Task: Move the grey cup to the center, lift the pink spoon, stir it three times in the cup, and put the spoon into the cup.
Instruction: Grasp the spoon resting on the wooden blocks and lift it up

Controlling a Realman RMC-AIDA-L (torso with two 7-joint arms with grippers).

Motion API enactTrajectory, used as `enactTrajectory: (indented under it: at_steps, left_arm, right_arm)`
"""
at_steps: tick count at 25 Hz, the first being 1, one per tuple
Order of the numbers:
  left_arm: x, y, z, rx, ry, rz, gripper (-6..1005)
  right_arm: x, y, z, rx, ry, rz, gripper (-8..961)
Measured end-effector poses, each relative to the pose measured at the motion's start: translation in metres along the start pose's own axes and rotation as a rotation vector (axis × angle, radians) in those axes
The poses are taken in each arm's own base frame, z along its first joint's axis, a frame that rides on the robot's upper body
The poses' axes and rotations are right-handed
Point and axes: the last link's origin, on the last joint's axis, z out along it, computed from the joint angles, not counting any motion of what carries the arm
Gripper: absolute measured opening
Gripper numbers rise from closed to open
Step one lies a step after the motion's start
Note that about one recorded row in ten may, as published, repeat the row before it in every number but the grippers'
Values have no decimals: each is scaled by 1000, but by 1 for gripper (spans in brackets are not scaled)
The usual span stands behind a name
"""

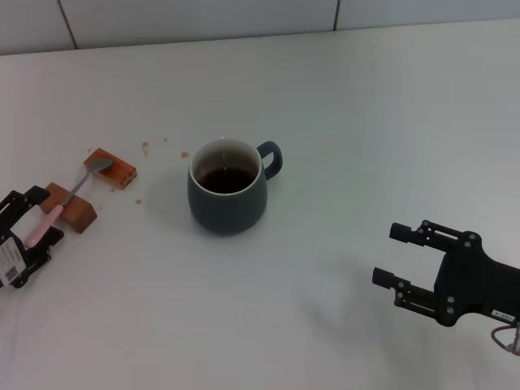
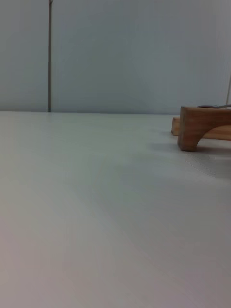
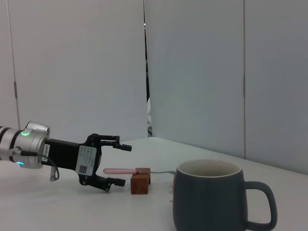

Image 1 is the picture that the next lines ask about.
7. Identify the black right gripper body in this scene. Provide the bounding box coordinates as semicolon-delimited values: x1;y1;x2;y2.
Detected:
434;232;520;327

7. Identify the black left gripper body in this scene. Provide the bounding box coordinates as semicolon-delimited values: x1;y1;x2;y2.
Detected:
0;237;28;289

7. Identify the pink handled metal spoon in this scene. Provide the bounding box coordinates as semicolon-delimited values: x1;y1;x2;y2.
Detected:
23;158;114;249

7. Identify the dark grey ceramic mug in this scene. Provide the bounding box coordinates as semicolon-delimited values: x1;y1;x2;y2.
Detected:
187;136;284;236

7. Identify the dark brown wooden rest block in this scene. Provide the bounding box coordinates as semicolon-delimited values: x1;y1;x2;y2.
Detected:
39;182;98;235

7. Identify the orange wooden rest block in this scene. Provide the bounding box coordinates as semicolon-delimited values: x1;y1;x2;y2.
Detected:
83;147;138;191

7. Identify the reddish right gripper cable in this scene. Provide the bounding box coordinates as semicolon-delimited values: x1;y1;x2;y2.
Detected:
490;323;520;355

